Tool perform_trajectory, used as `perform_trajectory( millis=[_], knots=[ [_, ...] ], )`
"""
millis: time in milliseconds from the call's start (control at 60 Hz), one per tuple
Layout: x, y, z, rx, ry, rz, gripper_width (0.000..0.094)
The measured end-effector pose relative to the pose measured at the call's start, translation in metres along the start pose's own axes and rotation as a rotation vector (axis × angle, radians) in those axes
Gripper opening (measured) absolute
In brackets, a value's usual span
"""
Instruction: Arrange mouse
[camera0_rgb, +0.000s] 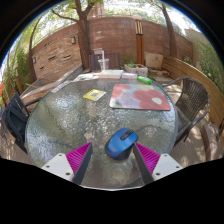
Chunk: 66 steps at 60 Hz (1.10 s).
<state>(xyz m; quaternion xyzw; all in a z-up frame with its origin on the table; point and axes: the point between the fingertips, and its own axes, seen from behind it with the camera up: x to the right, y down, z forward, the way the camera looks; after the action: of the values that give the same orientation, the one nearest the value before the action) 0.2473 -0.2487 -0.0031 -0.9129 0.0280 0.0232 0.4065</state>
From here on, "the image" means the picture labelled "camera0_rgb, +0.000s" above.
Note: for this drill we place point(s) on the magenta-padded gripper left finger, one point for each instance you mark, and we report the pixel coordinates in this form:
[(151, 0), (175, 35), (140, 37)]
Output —
[(60, 165)]

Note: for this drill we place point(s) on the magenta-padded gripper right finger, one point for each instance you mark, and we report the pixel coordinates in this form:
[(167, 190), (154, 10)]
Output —
[(165, 165)]

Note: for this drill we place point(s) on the blue computer mouse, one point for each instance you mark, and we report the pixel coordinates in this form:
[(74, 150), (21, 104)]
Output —
[(120, 145)]

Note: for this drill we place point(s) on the floral print mouse pad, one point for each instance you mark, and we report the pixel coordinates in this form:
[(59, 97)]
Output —
[(140, 97)]

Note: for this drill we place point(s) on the black metal chair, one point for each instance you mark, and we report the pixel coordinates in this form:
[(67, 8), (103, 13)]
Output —
[(15, 120)]

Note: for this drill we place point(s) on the brown wicker chair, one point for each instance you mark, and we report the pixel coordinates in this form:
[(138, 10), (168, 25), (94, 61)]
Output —
[(191, 98)]

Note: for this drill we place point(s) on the yellow square card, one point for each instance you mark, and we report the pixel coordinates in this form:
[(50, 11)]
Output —
[(94, 95)]

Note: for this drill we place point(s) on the white label strip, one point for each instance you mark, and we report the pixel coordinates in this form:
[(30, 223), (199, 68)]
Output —
[(61, 86)]

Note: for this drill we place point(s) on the stone raised bed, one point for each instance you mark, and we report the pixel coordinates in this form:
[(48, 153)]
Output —
[(43, 85)]

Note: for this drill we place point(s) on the green packet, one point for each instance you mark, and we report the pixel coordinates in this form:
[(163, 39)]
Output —
[(144, 79)]

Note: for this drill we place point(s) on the curved wooden slat fence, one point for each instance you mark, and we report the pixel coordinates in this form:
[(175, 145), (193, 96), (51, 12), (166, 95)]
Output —
[(200, 80)]

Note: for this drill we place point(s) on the small white book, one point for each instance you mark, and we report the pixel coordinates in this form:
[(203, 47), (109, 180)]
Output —
[(129, 76)]

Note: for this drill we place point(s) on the concrete planter with plant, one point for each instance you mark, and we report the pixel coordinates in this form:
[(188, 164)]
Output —
[(136, 70)]

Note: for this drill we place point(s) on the beige stone block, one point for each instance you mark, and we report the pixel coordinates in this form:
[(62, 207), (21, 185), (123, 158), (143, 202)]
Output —
[(154, 61)]

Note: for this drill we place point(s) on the clear plastic cup with straw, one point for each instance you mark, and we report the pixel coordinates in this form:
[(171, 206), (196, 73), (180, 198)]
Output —
[(103, 64)]

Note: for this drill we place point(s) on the dark wooden slatted chair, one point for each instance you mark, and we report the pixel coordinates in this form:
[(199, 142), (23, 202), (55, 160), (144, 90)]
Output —
[(115, 61)]

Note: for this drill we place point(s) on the forked tree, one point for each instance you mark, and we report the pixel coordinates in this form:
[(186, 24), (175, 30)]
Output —
[(84, 36)]

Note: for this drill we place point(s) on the slender tree trunk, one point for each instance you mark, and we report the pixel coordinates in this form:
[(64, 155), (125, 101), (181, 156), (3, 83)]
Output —
[(170, 33)]

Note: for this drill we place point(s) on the wall lamp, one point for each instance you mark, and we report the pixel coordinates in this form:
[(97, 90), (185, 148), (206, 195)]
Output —
[(73, 40), (34, 60)]

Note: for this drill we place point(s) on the grey wall box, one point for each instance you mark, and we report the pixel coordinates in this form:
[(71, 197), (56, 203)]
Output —
[(98, 51)]

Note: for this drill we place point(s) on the wooden lamp post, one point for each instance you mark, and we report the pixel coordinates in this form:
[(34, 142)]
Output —
[(138, 43)]

